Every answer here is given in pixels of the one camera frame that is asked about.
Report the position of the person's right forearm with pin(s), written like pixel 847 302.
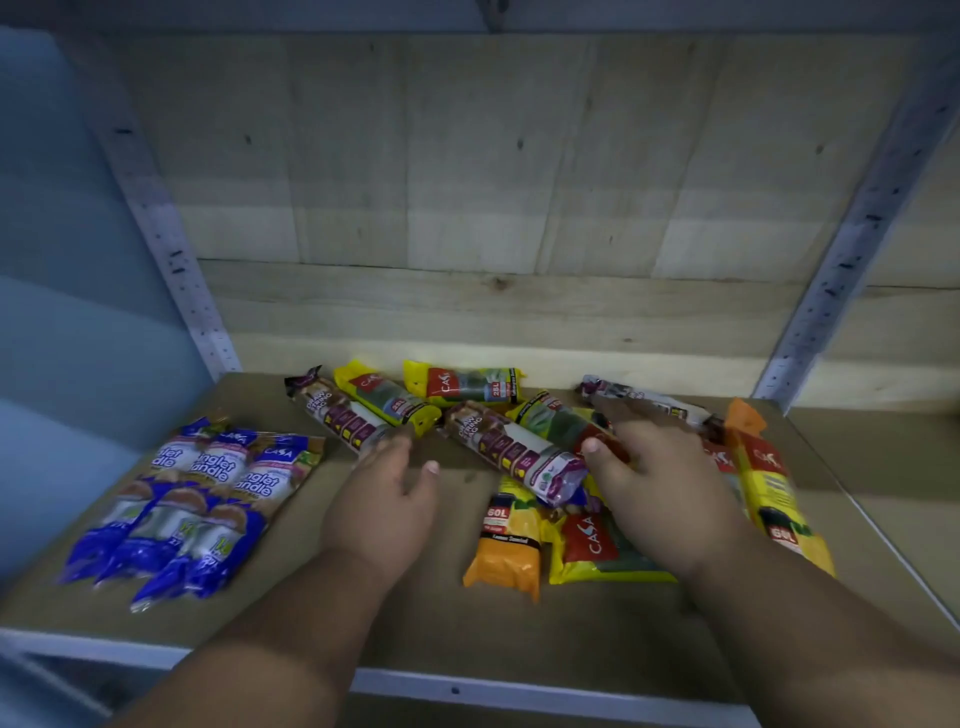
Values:
pixel 817 645

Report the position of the person's left hand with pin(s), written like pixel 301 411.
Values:
pixel 375 517

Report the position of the yellow green bin bag packet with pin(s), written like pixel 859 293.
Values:
pixel 559 424
pixel 465 384
pixel 386 397
pixel 724 459
pixel 592 551

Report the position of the person's left forearm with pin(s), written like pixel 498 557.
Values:
pixel 285 645

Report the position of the grey perforated metal shelf post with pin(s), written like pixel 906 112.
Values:
pixel 855 240
pixel 161 225

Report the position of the blue white bag packet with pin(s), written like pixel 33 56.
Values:
pixel 232 525
pixel 169 517
pixel 124 517

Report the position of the person's right hand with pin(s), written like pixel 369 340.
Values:
pixel 664 495

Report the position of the yellow orange bin bag packet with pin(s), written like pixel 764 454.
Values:
pixel 776 487
pixel 506 544

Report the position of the person's right thumb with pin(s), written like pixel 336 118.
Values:
pixel 601 466

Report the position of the person's left thumb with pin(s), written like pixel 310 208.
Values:
pixel 426 486

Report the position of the purple white bag roll packet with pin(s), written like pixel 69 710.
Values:
pixel 660 401
pixel 517 454
pixel 337 416

